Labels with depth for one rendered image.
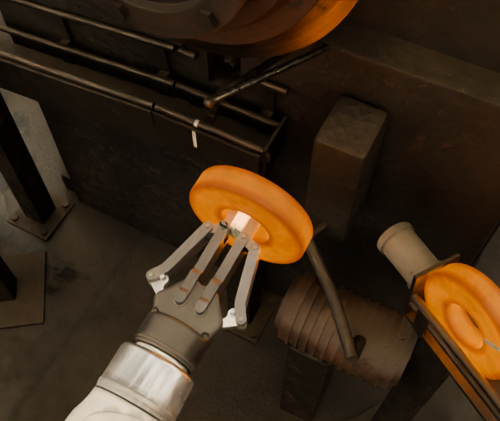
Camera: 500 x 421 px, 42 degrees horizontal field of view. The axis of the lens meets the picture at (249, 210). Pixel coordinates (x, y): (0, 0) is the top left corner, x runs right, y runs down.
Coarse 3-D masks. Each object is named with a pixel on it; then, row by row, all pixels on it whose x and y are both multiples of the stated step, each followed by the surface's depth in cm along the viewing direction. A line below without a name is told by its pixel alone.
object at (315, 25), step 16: (320, 0) 70; (336, 0) 69; (352, 0) 68; (320, 16) 72; (336, 16) 71; (288, 32) 76; (304, 32) 75; (320, 32) 74; (208, 48) 86; (224, 48) 84; (240, 48) 83; (256, 48) 81; (272, 48) 80; (288, 48) 79
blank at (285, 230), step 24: (216, 168) 76; (240, 168) 74; (192, 192) 78; (216, 192) 75; (240, 192) 72; (264, 192) 72; (216, 216) 80; (264, 216) 74; (288, 216) 73; (264, 240) 80; (288, 240) 76
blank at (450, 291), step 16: (448, 272) 83; (464, 272) 82; (480, 272) 81; (432, 288) 88; (448, 288) 84; (464, 288) 80; (480, 288) 79; (496, 288) 79; (432, 304) 90; (448, 304) 86; (464, 304) 82; (480, 304) 79; (496, 304) 78; (448, 320) 88; (464, 320) 89; (480, 320) 80; (496, 320) 78; (464, 336) 88; (480, 336) 87; (496, 336) 79; (464, 352) 88; (480, 352) 84; (496, 352) 80; (480, 368) 86; (496, 368) 82
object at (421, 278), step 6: (450, 258) 89; (456, 258) 89; (438, 264) 88; (444, 264) 88; (426, 270) 88; (432, 270) 88; (414, 276) 87; (420, 276) 87; (426, 276) 88; (414, 282) 88; (420, 282) 89; (414, 288) 89; (420, 288) 90; (408, 294) 91; (420, 294) 92; (408, 300) 92; (408, 306) 93
